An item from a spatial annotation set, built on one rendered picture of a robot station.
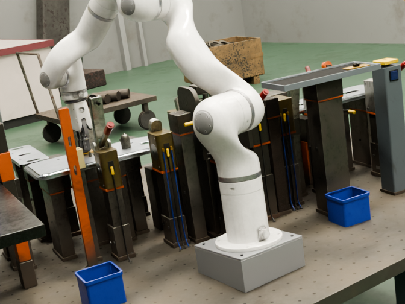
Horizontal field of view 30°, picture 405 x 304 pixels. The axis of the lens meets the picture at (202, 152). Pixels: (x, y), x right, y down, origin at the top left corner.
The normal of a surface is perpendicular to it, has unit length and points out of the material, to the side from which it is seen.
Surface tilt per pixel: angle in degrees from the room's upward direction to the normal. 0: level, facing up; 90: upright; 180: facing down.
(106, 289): 90
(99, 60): 90
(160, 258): 0
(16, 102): 90
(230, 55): 90
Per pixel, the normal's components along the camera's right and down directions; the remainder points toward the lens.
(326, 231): -0.14, -0.96
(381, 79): -0.88, 0.23
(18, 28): 0.58, 0.12
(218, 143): -0.27, 0.78
